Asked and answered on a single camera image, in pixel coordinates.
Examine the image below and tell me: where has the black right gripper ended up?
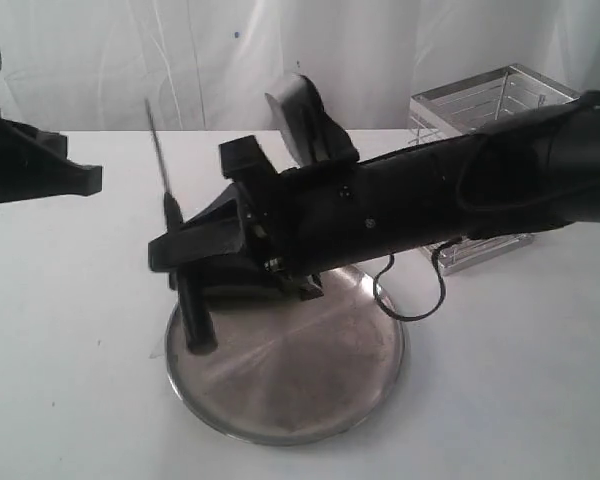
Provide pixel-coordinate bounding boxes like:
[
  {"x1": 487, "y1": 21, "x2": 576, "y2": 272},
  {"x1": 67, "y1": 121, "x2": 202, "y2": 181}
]
[{"x1": 148, "y1": 135, "x2": 365, "y2": 278}]

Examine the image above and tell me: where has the black handled knife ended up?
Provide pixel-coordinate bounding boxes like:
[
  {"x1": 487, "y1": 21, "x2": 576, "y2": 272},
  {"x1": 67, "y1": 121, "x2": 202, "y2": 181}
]
[{"x1": 144, "y1": 98, "x2": 218, "y2": 356}]

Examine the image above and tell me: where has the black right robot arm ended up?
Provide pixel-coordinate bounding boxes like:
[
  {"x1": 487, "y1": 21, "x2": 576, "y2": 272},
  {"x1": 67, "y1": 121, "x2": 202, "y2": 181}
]
[{"x1": 148, "y1": 91, "x2": 600, "y2": 282}]

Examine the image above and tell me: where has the round stainless steel plate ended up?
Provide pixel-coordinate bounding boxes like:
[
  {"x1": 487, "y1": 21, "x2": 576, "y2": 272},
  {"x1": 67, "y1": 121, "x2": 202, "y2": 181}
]
[{"x1": 164, "y1": 265, "x2": 410, "y2": 446}]

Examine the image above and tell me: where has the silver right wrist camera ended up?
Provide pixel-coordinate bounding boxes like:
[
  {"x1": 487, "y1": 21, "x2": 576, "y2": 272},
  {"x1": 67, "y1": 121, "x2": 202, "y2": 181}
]
[{"x1": 265, "y1": 72, "x2": 360, "y2": 167}]

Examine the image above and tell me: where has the chrome wire utensil holder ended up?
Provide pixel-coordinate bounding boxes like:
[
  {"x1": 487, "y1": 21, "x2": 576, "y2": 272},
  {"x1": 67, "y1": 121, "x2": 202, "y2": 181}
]
[{"x1": 409, "y1": 63, "x2": 579, "y2": 276}]

